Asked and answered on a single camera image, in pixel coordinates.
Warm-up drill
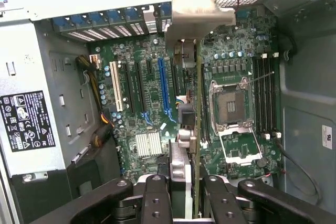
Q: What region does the black RAM slot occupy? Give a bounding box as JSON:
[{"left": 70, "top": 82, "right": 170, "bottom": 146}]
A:
[
  {"left": 259, "top": 56, "right": 266, "bottom": 140},
  {"left": 253, "top": 57, "right": 260, "bottom": 134},
  {"left": 205, "top": 63, "right": 212, "bottom": 143},
  {"left": 270, "top": 53, "right": 281, "bottom": 138},
  {"left": 265, "top": 56, "right": 272, "bottom": 135}
]

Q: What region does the long black expansion slot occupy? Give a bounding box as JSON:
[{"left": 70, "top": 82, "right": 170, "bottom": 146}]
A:
[
  {"left": 135, "top": 61, "right": 147, "bottom": 112},
  {"left": 123, "top": 62, "right": 137, "bottom": 114},
  {"left": 170, "top": 57, "right": 182, "bottom": 96}
]

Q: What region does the blue expansion slot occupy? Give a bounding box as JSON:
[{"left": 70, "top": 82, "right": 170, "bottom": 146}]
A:
[{"left": 158, "top": 58, "right": 173, "bottom": 113}]

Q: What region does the white expansion slot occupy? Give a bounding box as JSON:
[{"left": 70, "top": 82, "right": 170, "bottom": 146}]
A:
[{"left": 109, "top": 61, "right": 124, "bottom": 112}]

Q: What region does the blue slot retainer clip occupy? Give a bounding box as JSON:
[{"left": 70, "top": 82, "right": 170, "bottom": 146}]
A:
[
  {"left": 89, "top": 11, "right": 107, "bottom": 25},
  {"left": 159, "top": 2, "right": 173, "bottom": 20},
  {"left": 107, "top": 9, "right": 124, "bottom": 24},
  {"left": 124, "top": 7, "right": 144, "bottom": 22},
  {"left": 70, "top": 14, "right": 89, "bottom": 28},
  {"left": 54, "top": 16, "right": 71, "bottom": 32}
]

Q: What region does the silver chipset heatsink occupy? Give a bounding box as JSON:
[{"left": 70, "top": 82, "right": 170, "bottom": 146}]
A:
[{"left": 135, "top": 132, "right": 163, "bottom": 158}]

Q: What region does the metal socket cover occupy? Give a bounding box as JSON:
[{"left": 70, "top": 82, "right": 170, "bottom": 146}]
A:
[{"left": 217, "top": 126, "right": 263, "bottom": 166}]

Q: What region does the CPU socket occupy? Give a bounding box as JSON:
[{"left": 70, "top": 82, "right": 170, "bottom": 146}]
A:
[{"left": 208, "top": 77, "right": 255, "bottom": 133}]

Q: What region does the black plastic shroud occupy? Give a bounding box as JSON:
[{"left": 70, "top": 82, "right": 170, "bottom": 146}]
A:
[{"left": 10, "top": 140, "right": 124, "bottom": 224}]

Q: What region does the grey power supply unit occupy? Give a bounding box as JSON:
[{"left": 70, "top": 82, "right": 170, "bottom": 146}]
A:
[{"left": 0, "top": 19, "right": 102, "bottom": 177}]

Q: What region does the thin metal locking lever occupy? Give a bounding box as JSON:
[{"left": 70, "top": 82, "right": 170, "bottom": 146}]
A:
[{"left": 248, "top": 71, "right": 276, "bottom": 83}]

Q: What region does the open black PC case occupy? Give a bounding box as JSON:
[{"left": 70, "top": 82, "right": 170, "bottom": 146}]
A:
[{"left": 0, "top": 0, "right": 336, "bottom": 224}]

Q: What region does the green motherboard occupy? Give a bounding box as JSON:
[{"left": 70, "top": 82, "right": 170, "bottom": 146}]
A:
[{"left": 88, "top": 6, "right": 283, "bottom": 185}]

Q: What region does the thin black wire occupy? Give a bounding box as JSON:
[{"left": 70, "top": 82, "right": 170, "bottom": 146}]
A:
[{"left": 274, "top": 138, "right": 322, "bottom": 205}]

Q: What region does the yellow black power wire bundle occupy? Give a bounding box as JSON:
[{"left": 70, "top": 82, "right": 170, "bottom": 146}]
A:
[{"left": 75, "top": 54, "right": 116, "bottom": 149}]

